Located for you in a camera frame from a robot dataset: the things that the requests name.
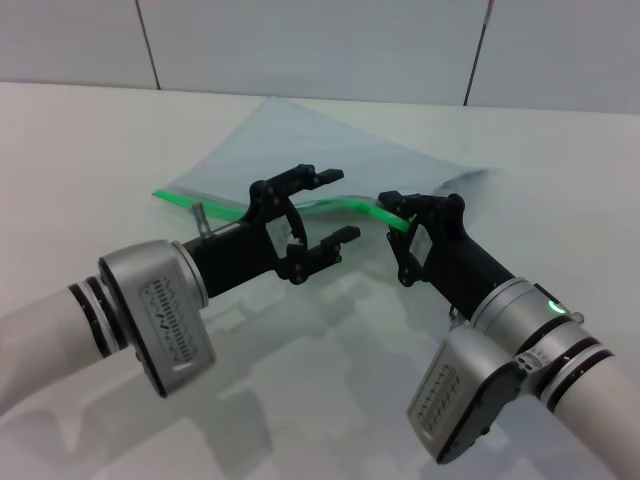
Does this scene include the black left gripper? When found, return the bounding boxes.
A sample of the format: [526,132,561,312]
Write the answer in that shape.
[182,163,362,301]

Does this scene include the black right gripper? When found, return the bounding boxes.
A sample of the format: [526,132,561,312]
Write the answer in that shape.
[377,189,517,322]

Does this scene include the clear green-zipper document bag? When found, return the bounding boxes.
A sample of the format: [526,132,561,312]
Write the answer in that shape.
[152,96,506,236]

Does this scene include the pale blue paper sheets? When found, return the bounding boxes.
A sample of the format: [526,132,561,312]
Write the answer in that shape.
[169,97,501,211]

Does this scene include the left gripper cable plug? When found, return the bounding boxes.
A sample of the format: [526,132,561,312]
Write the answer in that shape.
[192,202,241,240]

